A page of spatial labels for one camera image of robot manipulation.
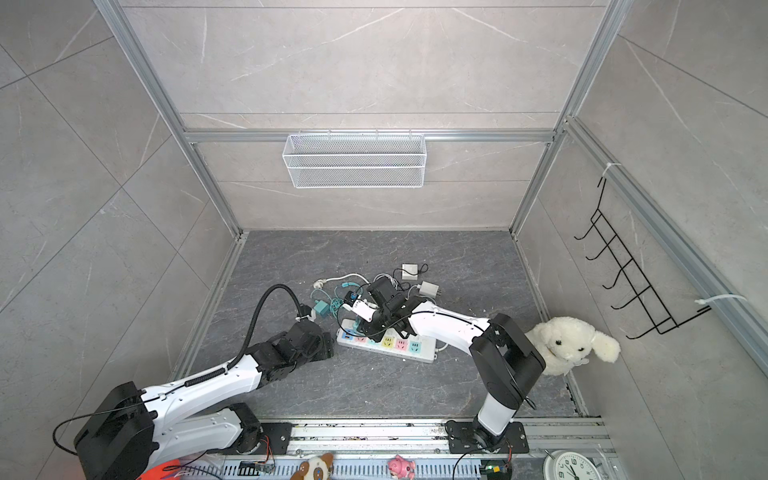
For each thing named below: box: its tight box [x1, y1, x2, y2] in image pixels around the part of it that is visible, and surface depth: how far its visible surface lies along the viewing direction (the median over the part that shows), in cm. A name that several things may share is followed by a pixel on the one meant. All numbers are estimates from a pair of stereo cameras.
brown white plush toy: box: [290, 452, 334, 480], surface depth 69 cm
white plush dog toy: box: [526, 316, 621, 376], surface depth 72 cm
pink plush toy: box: [388, 454, 416, 480], surface depth 69 cm
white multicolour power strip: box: [336, 318, 438, 363], surface depth 88 cm
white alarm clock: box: [542, 449, 603, 480], surface depth 68 cm
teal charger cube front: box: [314, 300, 330, 318], surface depth 97 cm
